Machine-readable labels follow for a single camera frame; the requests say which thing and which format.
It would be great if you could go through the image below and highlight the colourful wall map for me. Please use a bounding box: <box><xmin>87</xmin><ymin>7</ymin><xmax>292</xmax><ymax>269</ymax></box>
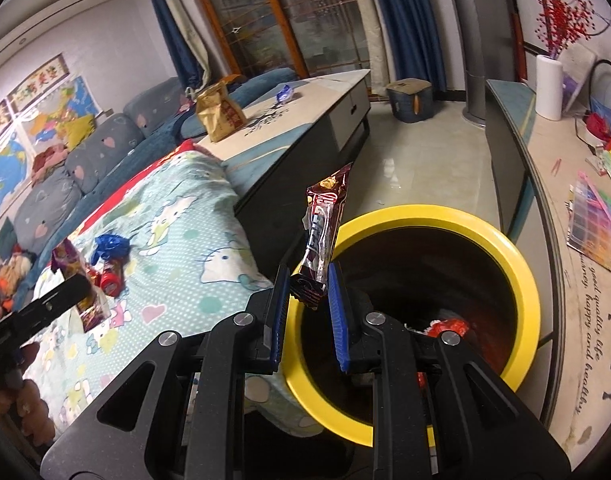
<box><xmin>21</xmin><ymin>76</ymin><xmax>102</xmax><ymax>154</ymax></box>

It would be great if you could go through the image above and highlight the world map poster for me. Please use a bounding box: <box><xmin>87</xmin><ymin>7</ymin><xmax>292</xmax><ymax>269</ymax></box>
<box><xmin>0</xmin><ymin>127</ymin><xmax>34</xmax><ymax>219</ymax></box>

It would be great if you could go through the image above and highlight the blue curtain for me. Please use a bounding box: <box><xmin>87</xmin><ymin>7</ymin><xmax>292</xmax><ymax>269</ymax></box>
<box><xmin>151</xmin><ymin>0</ymin><xmax>211</xmax><ymax>91</ymax></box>
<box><xmin>378</xmin><ymin>0</ymin><xmax>447</xmax><ymax>91</ymax></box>

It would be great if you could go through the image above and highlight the grey coffee table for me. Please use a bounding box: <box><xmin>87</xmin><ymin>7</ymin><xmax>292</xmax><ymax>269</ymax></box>
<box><xmin>200</xmin><ymin>70</ymin><xmax>371</xmax><ymax>278</ymax></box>

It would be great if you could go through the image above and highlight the cross-stitch wall banner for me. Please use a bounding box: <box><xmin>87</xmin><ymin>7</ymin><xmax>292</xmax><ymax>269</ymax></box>
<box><xmin>0</xmin><ymin>53</ymin><xmax>70</xmax><ymax>136</ymax></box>

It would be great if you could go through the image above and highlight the red berry branch decoration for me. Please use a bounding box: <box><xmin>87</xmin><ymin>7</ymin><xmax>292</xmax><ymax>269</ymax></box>
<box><xmin>534</xmin><ymin>0</ymin><xmax>595</xmax><ymax>60</ymax></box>

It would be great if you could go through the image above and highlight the dark blue storage stool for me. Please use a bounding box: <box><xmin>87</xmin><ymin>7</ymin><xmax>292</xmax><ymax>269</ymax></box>
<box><xmin>386</xmin><ymin>78</ymin><xmax>435</xmax><ymax>124</ymax></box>

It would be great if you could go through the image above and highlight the yellow-rimmed black trash bin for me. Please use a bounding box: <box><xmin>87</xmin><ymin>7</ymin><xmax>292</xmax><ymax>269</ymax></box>
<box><xmin>281</xmin><ymin>205</ymin><xmax>541</xmax><ymax>446</ymax></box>

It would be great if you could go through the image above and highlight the red plastic bag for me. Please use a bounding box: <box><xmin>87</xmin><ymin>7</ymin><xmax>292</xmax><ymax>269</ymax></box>
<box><xmin>417</xmin><ymin>318</ymin><xmax>470</xmax><ymax>390</ymax></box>

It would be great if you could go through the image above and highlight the red bottle cap item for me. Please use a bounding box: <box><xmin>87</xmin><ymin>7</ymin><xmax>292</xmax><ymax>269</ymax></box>
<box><xmin>99</xmin><ymin>259</ymin><xmax>124</xmax><ymax>298</ymax></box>

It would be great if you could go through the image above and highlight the wooden framed glass door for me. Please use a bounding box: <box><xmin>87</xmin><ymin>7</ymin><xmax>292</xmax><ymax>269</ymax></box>
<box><xmin>200</xmin><ymin>0</ymin><xmax>369</xmax><ymax>78</ymax></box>

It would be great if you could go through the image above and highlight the blue-grey sofa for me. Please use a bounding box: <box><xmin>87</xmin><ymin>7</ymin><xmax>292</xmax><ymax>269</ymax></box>
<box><xmin>0</xmin><ymin>66</ymin><xmax>299</xmax><ymax>311</ymax></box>

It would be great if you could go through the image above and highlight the red candy wrapper bag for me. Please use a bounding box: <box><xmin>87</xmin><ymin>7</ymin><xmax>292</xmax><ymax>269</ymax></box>
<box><xmin>50</xmin><ymin>238</ymin><xmax>110</xmax><ymax>334</ymax></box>

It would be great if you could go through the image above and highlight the blue curtain left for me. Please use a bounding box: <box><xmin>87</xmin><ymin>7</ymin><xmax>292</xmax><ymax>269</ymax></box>
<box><xmin>151</xmin><ymin>0</ymin><xmax>211</xmax><ymax>91</ymax></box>

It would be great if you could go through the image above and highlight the long TV cabinet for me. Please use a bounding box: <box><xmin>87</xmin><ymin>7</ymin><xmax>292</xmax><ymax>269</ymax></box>
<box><xmin>484</xmin><ymin>78</ymin><xmax>611</xmax><ymax>470</ymax></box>

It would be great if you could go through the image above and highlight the blue white wrapper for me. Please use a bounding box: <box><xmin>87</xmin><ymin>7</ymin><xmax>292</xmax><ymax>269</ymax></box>
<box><xmin>275</xmin><ymin>84</ymin><xmax>294</xmax><ymax>106</ymax></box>

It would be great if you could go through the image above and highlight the white paper towel roll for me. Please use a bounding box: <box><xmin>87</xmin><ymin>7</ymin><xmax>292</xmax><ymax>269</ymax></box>
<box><xmin>535</xmin><ymin>55</ymin><xmax>563</xmax><ymax>122</ymax></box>

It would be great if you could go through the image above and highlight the person's left hand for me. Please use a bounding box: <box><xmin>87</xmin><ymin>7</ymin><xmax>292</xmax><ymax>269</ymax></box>
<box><xmin>0</xmin><ymin>341</ymin><xmax>58</xmax><ymax>449</ymax></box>

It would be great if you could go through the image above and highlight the colourful bead tray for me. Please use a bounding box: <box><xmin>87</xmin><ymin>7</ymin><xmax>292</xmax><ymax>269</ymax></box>
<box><xmin>567</xmin><ymin>172</ymin><xmax>611</xmax><ymax>273</ymax></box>

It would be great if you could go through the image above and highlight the blue curtain right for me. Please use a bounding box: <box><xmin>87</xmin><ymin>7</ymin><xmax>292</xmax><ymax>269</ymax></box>
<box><xmin>378</xmin><ymin>0</ymin><xmax>447</xmax><ymax>91</ymax></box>

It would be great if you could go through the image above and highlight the pile of clothes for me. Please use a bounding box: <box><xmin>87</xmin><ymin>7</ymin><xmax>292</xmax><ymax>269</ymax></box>
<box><xmin>0</xmin><ymin>252</ymin><xmax>32</xmax><ymax>318</ymax></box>

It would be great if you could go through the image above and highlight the Hello Kitty patterned blanket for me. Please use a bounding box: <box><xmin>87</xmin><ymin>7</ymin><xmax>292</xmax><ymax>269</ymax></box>
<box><xmin>20</xmin><ymin>138</ymin><xmax>327</xmax><ymax>441</ymax></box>

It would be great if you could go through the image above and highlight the blue plastic bag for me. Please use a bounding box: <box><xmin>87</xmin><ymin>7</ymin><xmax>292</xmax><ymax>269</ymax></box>
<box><xmin>89</xmin><ymin>233</ymin><xmax>130</xmax><ymax>266</ymax></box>

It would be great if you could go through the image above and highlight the brown paper bag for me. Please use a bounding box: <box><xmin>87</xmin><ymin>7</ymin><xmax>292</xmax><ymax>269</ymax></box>
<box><xmin>196</xmin><ymin>81</ymin><xmax>248</xmax><ymax>143</ymax></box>

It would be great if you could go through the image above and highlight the grey tower fan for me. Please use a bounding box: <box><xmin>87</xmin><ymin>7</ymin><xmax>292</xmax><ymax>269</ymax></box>
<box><xmin>453</xmin><ymin>0</ymin><xmax>485</xmax><ymax>127</ymax></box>

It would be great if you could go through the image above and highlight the dark red snack wrapper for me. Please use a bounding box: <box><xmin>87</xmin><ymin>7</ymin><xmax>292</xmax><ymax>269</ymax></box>
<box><xmin>290</xmin><ymin>162</ymin><xmax>353</xmax><ymax>310</ymax></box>

